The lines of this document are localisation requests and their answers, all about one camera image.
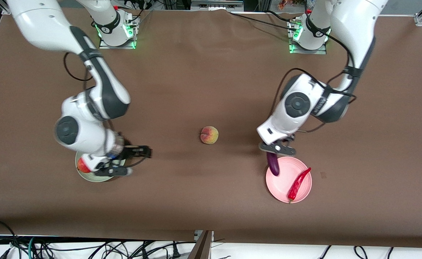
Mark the purple eggplant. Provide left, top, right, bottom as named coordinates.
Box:
left=266, top=153, right=281, bottom=177

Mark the red chili pepper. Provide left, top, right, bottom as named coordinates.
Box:
left=288, top=167, right=312, bottom=204

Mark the red pomegranate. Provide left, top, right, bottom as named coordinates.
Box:
left=77, top=158, right=91, bottom=174

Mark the yellow pink peach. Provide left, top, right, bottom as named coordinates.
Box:
left=200, top=126, right=219, bottom=145

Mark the pink plate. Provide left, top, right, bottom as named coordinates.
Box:
left=265, top=156, right=312, bottom=204

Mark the pale green plate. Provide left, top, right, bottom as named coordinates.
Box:
left=75, top=151, right=127, bottom=183

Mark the brown table cloth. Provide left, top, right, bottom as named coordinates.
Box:
left=0, top=6, right=422, bottom=249

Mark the white lower sheet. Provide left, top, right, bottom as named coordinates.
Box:
left=0, top=235, right=422, bottom=259

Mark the orange toy clutter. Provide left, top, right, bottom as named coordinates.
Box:
left=278, top=0, right=305, bottom=10

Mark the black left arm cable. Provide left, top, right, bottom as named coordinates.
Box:
left=273, top=0, right=357, bottom=133

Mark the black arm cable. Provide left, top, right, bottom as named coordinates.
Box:
left=273, top=0, right=357, bottom=133
left=63, top=52, right=150, bottom=169

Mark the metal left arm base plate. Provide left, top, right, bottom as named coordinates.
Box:
left=288, top=20, right=327, bottom=54

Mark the brown wooden post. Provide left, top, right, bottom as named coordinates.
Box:
left=188, top=230, right=213, bottom=259

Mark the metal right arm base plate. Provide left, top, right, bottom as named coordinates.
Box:
left=99, top=16, right=139, bottom=50

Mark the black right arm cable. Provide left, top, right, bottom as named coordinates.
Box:
left=63, top=52, right=150, bottom=169

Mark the long black table cable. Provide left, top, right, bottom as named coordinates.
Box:
left=229, top=12, right=298, bottom=32

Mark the short black table cable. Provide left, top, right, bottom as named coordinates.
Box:
left=267, top=10, right=296, bottom=22

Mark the thin black base cable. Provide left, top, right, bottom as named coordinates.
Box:
left=119, top=0, right=154, bottom=24

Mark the aluminium frame bar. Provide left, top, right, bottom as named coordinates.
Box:
left=191, top=0, right=244, bottom=11

